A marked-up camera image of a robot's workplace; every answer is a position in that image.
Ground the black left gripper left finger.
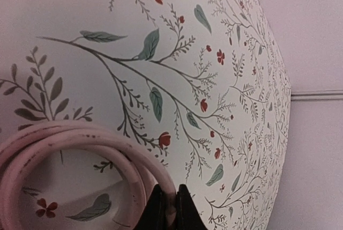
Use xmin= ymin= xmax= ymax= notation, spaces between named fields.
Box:
xmin=135 ymin=184 xmax=164 ymax=230

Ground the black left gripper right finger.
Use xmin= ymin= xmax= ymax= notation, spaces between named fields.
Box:
xmin=176 ymin=184 xmax=207 ymax=230

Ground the floral patterned table mat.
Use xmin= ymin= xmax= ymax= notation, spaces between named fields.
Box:
xmin=1 ymin=0 xmax=291 ymax=229

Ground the pink coiled power cord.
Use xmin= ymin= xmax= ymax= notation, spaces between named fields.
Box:
xmin=0 ymin=122 xmax=178 ymax=230

